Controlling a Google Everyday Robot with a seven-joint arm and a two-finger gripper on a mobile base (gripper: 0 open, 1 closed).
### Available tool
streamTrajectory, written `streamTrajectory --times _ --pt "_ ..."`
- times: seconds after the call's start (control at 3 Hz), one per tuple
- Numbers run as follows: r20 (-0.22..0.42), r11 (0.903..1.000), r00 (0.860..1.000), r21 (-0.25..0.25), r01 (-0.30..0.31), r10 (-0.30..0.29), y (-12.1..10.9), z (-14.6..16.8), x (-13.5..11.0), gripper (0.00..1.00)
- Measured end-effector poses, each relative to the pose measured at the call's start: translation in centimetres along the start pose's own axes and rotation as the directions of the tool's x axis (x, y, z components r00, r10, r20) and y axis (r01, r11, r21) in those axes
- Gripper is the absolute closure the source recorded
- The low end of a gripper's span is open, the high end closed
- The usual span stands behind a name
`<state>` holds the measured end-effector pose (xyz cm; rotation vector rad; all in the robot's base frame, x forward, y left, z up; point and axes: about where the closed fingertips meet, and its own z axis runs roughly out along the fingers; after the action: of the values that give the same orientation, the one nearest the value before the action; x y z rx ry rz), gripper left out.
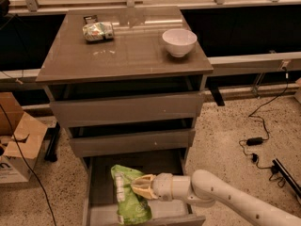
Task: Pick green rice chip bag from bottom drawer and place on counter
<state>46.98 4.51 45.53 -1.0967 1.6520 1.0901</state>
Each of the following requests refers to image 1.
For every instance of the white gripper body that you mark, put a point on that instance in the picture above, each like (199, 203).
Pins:
(163, 187)

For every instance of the yellow taped gripper finger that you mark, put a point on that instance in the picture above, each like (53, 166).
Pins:
(146, 193)
(143, 181)

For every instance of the green rice chip bag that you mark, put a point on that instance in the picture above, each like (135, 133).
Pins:
(132, 209)

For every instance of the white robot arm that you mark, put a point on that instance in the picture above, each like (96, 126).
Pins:
(204, 187)

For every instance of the grey bottom drawer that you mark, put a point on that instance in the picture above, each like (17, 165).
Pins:
(101, 204)

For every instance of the grey drawer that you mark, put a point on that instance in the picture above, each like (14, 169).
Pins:
(133, 143)
(160, 107)
(101, 204)

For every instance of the grey middle drawer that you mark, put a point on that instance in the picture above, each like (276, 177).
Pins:
(133, 143)

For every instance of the grey top drawer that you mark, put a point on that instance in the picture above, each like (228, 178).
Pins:
(160, 107)

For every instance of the small green white snack bag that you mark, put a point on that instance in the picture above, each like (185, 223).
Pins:
(98, 31)

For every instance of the black power adapter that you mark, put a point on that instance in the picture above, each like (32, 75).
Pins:
(254, 141)

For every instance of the black table leg left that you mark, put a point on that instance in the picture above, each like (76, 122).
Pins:
(52, 137)

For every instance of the black table leg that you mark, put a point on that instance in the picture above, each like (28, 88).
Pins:
(52, 137)
(217, 96)

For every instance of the black table leg right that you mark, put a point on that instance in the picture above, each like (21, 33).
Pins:
(217, 96)

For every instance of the brown cardboard box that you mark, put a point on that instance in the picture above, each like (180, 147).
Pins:
(21, 139)

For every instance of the white ceramic bowl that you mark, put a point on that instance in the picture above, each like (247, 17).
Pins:
(179, 42)

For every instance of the small black packet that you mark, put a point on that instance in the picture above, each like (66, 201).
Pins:
(91, 19)

